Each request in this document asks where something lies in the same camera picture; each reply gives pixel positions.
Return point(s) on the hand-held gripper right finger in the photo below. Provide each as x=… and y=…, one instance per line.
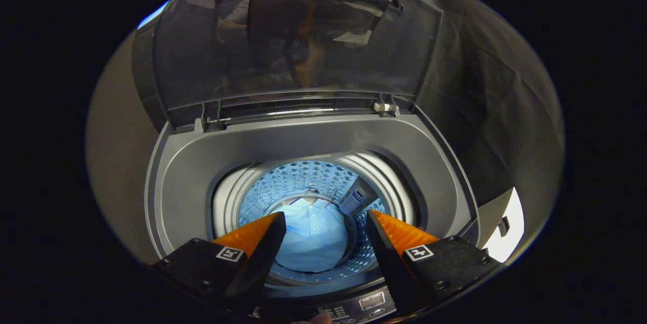
x=389, y=263

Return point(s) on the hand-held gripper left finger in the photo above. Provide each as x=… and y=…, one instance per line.
x=260, y=263

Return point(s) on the light blue polo shirt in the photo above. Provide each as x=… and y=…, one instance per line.
x=313, y=238

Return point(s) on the grey washing machine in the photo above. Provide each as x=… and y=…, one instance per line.
x=303, y=139

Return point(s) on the dark transparent washing machine lid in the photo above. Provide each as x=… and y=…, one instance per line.
x=303, y=46

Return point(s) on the white board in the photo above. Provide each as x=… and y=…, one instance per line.
x=508, y=228

